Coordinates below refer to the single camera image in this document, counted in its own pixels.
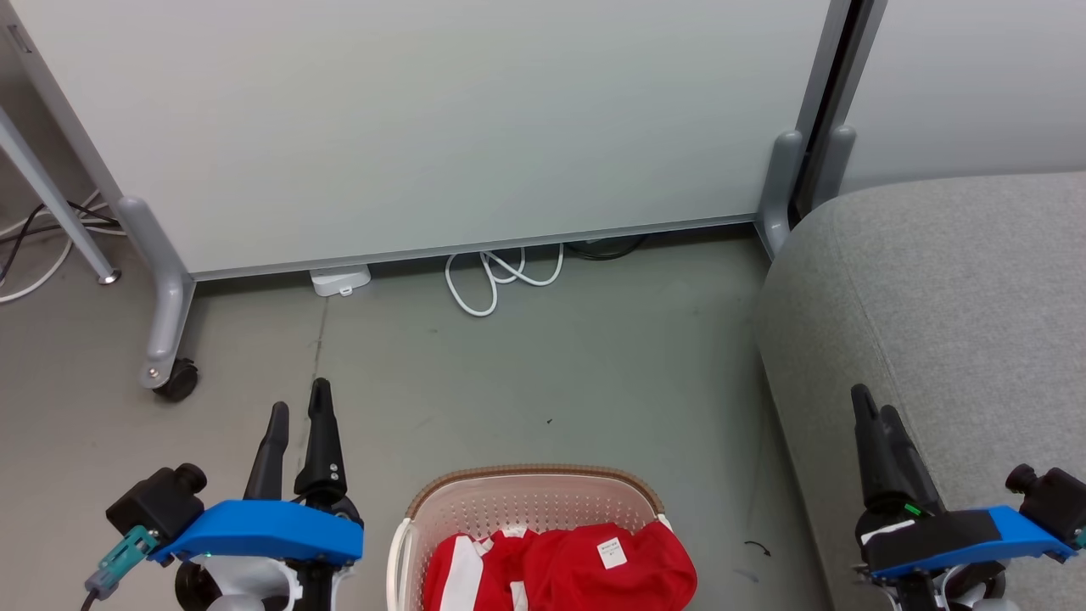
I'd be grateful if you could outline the coiled white cable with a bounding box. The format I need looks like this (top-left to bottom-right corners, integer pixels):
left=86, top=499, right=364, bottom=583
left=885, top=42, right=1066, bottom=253
left=445, top=244, right=566, bottom=318

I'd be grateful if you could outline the grey fabric sofa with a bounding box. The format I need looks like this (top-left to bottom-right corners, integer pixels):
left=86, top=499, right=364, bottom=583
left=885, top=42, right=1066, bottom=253
left=753, top=171, right=1086, bottom=611

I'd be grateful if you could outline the grey partition foot with caster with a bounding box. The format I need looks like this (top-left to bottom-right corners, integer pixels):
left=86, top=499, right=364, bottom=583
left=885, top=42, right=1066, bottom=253
left=115, top=196, right=200, bottom=403

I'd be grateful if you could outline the black cable under partition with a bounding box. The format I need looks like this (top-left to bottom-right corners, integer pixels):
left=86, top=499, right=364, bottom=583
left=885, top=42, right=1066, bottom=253
left=563, top=235, right=651, bottom=261

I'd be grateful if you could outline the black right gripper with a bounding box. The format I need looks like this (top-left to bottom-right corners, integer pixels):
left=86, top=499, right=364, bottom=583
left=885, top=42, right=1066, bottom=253
left=851, top=384, right=1010, bottom=611

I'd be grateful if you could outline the large white partition panel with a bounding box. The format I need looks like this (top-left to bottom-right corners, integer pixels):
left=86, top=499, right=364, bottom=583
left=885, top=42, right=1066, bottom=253
left=7, top=0, right=852, bottom=282

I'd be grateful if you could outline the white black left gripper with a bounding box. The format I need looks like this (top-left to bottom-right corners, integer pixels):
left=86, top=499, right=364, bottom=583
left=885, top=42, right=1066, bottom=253
left=174, top=378, right=359, bottom=611

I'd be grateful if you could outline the white floor cable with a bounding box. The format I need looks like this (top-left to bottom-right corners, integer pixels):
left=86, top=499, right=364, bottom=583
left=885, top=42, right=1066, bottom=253
left=0, top=190, right=128, bottom=305

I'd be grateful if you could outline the narrow white partition panel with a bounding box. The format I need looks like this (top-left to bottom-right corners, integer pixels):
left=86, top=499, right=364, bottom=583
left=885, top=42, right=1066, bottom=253
left=836, top=0, right=1086, bottom=198

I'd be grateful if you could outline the white perforated laundry basket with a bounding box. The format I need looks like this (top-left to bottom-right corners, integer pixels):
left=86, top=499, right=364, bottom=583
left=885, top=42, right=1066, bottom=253
left=386, top=464, right=673, bottom=611

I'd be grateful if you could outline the red and white garment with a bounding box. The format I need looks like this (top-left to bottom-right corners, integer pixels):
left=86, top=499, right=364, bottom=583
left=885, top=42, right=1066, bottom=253
left=422, top=520, right=699, bottom=611

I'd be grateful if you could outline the grey slanted table leg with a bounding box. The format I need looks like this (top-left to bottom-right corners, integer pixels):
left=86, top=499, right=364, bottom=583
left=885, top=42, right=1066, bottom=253
left=0, top=104, right=121, bottom=286

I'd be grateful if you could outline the black floor cable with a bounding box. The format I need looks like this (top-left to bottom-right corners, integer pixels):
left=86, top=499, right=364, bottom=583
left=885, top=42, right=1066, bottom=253
left=0, top=199, right=121, bottom=286

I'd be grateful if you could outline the white power adapter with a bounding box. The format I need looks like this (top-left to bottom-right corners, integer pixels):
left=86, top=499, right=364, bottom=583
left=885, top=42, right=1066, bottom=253
left=309, top=264, right=372, bottom=299

